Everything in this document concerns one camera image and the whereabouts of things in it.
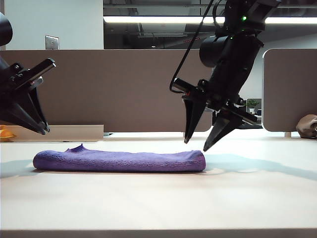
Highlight orange round object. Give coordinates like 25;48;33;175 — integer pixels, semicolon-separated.
0;125;17;142

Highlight brown desk divider panel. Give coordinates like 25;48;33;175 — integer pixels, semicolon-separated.
0;49;213;133
262;48;317;133

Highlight white ceiling light strip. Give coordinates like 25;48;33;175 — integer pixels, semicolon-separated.
103;16;317;25

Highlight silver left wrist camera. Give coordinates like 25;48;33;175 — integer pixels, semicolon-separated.
31;76;45;88

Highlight small potted green plant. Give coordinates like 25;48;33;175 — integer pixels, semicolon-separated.
247;99;261;115

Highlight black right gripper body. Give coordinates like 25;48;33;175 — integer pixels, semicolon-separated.
171;77;259;124

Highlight beige cable tray box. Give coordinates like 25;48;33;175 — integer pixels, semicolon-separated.
0;124;105;143

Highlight metal ceiling duct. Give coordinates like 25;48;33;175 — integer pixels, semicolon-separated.
137;24;188;39

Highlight black right camera cable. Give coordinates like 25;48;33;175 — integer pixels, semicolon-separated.
169;0;214;94

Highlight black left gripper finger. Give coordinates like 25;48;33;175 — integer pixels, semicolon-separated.
28;88;51;133
0;102;47;136

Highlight silver wall switch plate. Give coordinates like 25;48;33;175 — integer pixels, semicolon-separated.
45;35;60;50

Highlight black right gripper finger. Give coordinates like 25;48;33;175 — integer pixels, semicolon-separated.
202;113;243;153
183;98;208;144

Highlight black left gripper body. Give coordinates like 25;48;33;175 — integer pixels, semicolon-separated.
0;58;57;114

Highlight purple microfiber cloth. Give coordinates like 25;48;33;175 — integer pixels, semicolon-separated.
33;143;207;173

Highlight brown crumpled cloth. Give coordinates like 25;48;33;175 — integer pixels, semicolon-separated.
296;114;317;139

